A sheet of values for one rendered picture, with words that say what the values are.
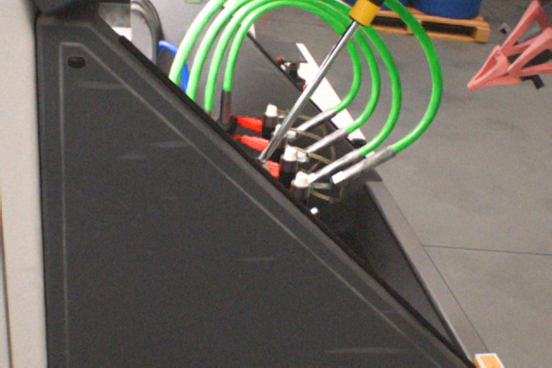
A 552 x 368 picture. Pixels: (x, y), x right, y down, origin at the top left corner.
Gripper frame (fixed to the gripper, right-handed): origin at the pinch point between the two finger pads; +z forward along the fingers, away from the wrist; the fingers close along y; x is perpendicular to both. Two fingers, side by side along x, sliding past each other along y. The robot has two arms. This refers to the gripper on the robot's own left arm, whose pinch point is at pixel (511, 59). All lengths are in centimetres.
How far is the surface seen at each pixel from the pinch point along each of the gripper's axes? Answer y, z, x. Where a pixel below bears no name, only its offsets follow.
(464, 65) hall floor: -362, 87, 241
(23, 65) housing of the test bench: 39, 22, -49
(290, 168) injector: 0.4, 35.2, -3.4
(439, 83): -0.1, 9.4, -2.6
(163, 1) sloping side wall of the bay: -24, 42, -29
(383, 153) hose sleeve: 3.6, 21.1, 0.4
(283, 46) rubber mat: -89, 61, 21
